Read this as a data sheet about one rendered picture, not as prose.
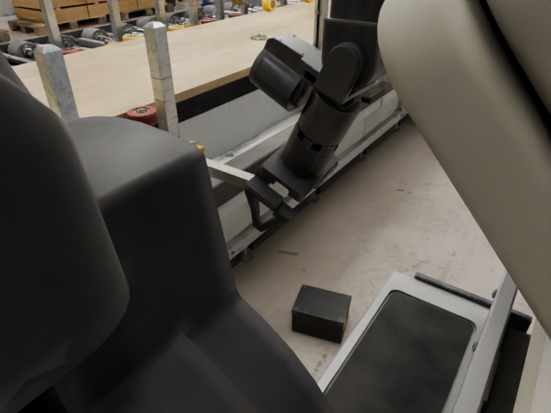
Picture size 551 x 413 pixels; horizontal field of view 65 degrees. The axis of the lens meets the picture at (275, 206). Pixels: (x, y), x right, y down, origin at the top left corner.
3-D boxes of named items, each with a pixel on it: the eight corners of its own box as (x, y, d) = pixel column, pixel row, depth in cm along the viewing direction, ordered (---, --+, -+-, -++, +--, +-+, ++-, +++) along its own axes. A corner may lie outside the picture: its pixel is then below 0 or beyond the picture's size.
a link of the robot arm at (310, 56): (366, 58, 38) (401, 41, 44) (269, -12, 41) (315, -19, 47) (310, 154, 47) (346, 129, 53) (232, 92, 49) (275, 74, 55)
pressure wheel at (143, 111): (131, 154, 118) (123, 115, 112) (135, 142, 125) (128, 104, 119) (161, 152, 119) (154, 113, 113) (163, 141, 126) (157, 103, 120)
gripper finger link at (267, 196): (228, 222, 57) (248, 174, 50) (257, 195, 62) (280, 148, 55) (268, 253, 56) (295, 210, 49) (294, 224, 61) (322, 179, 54)
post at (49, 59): (115, 254, 102) (60, 44, 76) (102, 262, 100) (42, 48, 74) (106, 249, 104) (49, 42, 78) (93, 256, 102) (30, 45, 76)
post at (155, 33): (189, 206, 120) (165, 21, 93) (179, 212, 117) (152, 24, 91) (180, 202, 121) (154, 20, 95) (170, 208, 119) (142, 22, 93)
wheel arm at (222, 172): (270, 193, 104) (270, 178, 102) (261, 199, 102) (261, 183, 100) (148, 149, 125) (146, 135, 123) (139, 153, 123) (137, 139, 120)
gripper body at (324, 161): (255, 174, 52) (276, 129, 47) (295, 140, 59) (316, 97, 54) (298, 206, 51) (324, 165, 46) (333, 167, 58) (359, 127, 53)
